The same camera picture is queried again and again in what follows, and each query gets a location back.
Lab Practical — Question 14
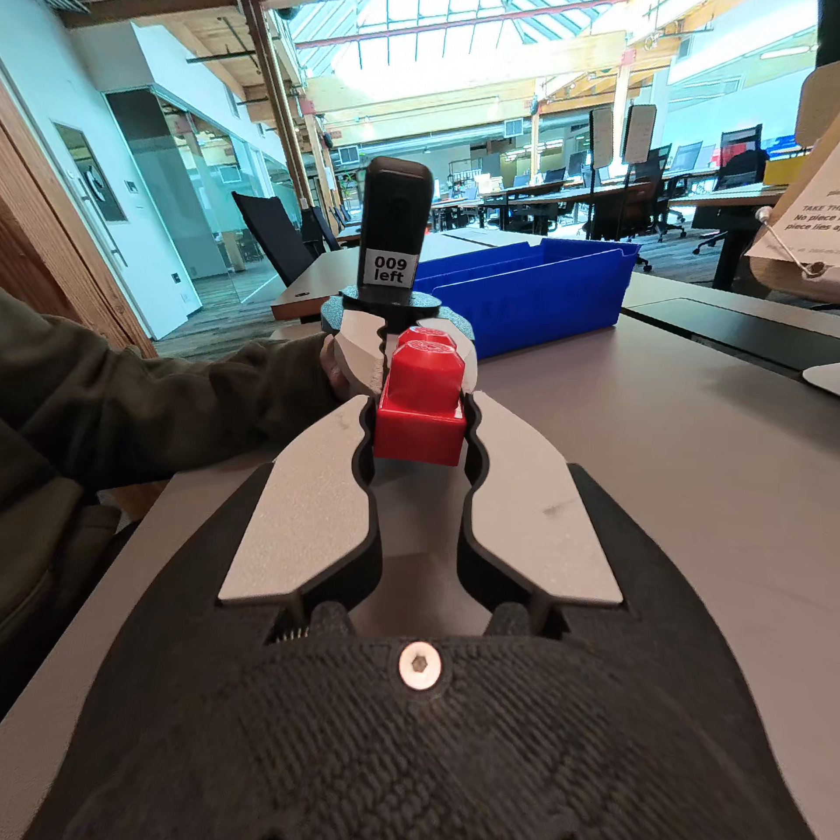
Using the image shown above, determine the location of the person's left hand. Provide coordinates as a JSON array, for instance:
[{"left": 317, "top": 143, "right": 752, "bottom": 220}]
[{"left": 319, "top": 333, "right": 350, "bottom": 403}]

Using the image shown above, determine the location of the person's left forearm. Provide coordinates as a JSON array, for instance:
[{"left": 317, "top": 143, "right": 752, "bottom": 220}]
[{"left": 0, "top": 289, "right": 343, "bottom": 490}]

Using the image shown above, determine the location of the person's torso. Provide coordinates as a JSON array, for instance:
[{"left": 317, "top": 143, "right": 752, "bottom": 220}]
[{"left": 0, "top": 420, "right": 142, "bottom": 719}]

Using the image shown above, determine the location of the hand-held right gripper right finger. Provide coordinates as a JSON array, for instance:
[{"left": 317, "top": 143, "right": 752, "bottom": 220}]
[{"left": 456, "top": 390, "right": 626, "bottom": 621}]

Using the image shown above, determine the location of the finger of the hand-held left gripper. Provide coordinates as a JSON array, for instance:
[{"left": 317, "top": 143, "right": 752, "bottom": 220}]
[
  {"left": 416, "top": 318, "right": 480, "bottom": 395},
  {"left": 333, "top": 310, "right": 388, "bottom": 399}
]

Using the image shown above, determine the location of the blue storage bin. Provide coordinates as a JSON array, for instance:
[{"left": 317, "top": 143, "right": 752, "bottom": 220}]
[{"left": 412, "top": 238, "right": 642, "bottom": 362}]

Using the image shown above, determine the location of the red building block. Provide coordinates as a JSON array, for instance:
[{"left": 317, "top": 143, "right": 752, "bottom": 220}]
[{"left": 373, "top": 326, "right": 468, "bottom": 468}]

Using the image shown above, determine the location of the wooden sign board with paper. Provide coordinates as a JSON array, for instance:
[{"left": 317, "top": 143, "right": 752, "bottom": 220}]
[{"left": 743, "top": 66, "right": 840, "bottom": 306}]

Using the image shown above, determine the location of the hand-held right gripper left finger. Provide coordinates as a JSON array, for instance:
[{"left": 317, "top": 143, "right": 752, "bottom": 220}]
[{"left": 217, "top": 394, "right": 383, "bottom": 611}]

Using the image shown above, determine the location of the grey panel on pole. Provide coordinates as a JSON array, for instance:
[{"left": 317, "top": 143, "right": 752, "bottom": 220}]
[
  {"left": 588, "top": 107, "right": 616, "bottom": 170},
  {"left": 620, "top": 104, "right": 657, "bottom": 165}
]

